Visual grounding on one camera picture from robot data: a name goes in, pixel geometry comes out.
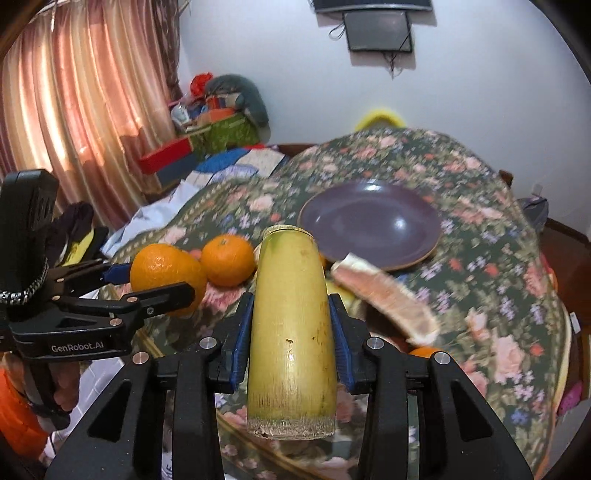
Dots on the wall monitor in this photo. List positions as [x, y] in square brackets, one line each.
[387, 31]

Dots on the grapefruit slice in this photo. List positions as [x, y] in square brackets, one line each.
[390, 297]

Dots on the yellow banana piece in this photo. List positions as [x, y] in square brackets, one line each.
[292, 389]

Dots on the yellow round object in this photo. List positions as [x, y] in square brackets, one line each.
[380, 117]

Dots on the green box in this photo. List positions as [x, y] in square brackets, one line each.
[229, 133]

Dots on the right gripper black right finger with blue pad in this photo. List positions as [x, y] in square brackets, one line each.
[460, 435]

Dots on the pink curtain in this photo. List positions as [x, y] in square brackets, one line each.
[85, 93]

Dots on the small orange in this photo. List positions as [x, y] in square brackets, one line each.
[228, 260]

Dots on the blue white cloth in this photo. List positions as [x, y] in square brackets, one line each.
[150, 217]

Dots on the red box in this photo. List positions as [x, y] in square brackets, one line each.
[165, 155]

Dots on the large orange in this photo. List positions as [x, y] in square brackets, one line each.
[159, 265]

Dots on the purple plate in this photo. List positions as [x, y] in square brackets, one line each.
[390, 226]

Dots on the hand holding other gripper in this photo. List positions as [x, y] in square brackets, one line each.
[66, 377]

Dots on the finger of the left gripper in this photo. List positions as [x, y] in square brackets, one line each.
[85, 277]
[129, 311]

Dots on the orange fruit under gripper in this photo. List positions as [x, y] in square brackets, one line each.
[425, 352]

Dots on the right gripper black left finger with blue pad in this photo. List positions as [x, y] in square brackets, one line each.
[121, 435]

